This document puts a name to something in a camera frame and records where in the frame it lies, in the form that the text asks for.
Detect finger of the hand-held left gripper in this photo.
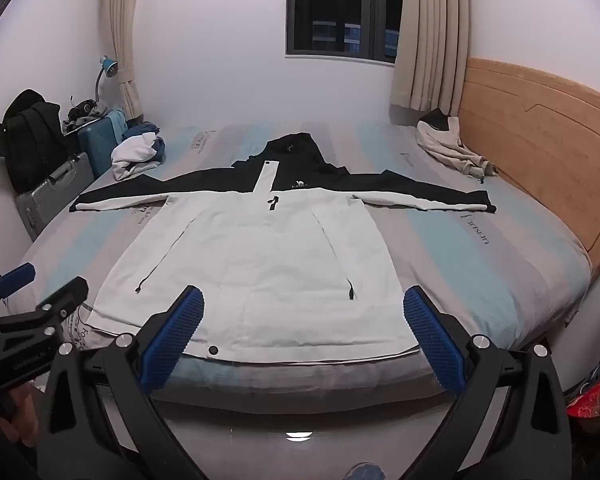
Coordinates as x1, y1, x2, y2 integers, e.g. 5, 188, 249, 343
0, 277, 89, 333
0, 262, 36, 311

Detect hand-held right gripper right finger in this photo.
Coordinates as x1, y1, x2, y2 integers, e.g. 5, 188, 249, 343
402, 285, 573, 480

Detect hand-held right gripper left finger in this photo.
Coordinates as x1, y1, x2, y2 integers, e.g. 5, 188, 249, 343
36, 285, 206, 480

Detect white and black jacket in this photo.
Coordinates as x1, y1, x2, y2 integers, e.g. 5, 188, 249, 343
69, 132, 498, 363

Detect white and blue clothes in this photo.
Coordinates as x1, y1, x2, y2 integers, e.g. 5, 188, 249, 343
111, 132, 167, 181

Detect striped mattress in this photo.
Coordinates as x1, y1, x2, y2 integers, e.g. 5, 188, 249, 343
17, 122, 593, 411

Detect silver hard case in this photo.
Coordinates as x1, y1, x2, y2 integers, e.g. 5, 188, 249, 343
14, 152, 96, 242

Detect teal suitcase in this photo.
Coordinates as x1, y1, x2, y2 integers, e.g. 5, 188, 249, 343
76, 110, 129, 178

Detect red bag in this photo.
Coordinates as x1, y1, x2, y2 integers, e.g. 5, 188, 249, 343
566, 345, 600, 420

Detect beige garment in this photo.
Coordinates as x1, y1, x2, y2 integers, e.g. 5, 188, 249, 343
416, 108, 499, 182

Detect blue desk lamp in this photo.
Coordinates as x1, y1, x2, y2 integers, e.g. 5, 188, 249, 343
94, 55, 119, 107

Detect wooden headboard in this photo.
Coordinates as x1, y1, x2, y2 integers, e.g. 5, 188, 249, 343
457, 57, 600, 273

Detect beige curtain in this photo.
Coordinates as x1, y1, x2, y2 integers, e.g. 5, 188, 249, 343
390, 0, 470, 117
104, 0, 147, 123

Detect dark window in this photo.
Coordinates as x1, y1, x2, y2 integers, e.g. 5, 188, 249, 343
285, 0, 407, 64

